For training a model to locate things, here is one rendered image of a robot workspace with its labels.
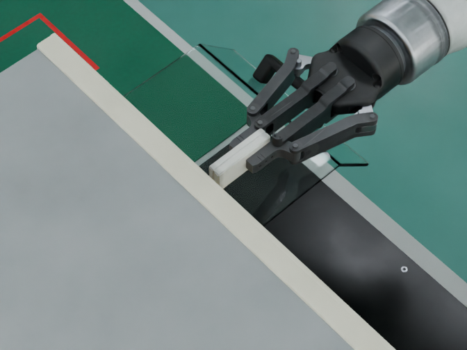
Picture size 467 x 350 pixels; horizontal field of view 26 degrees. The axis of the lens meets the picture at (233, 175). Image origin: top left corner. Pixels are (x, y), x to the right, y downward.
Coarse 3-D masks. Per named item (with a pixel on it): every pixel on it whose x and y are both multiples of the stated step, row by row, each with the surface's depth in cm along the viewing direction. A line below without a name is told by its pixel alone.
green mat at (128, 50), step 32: (0, 0) 170; (32, 0) 170; (64, 0) 170; (96, 0) 170; (0, 32) 166; (32, 32) 166; (64, 32) 166; (96, 32) 166; (128, 32) 166; (0, 64) 162; (96, 64) 162; (128, 64) 162; (160, 64) 162
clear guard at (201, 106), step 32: (192, 64) 122; (224, 64) 122; (128, 96) 119; (160, 96) 119; (192, 96) 119; (224, 96) 119; (160, 128) 117; (192, 128) 117; (224, 128) 117; (320, 128) 122; (192, 160) 114; (320, 160) 114; (352, 160) 118; (256, 192) 112; (288, 192) 112
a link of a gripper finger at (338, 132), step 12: (348, 120) 101; (360, 120) 101; (372, 120) 101; (324, 132) 101; (336, 132) 101; (348, 132) 102; (372, 132) 103; (300, 144) 100; (312, 144) 100; (324, 144) 101; (336, 144) 102; (300, 156) 101; (312, 156) 102
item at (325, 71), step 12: (324, 72) 104; (312, 84) 103; (288, 96) 103; (300, 96) 103; (312, 96) 104; (276, 108) 102; (288, 108) 102; (300, 108) 104; (264, 120) 101; (276, 120) 102; (288, 120) 104
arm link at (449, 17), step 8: (432, 0) 106; (440, 0) 106; (448, 0) 106; (456, 0) 106; (464, 0) 106; (440, 8) 106; (448, 8) 106; (456, 8) 106; (464, 8) 106; (440, 16) 106; (448, 16) 106; (456, 16) 106; (464, 16) 107; (448, 24) 106; (456, 24) 107; (464, 24) 107; (448, 32) 106; (456, 32) 107; (464, 32) 108; (456, 40) 108; (464, 40) 109; (448, 48) 108; (456, 48) 109
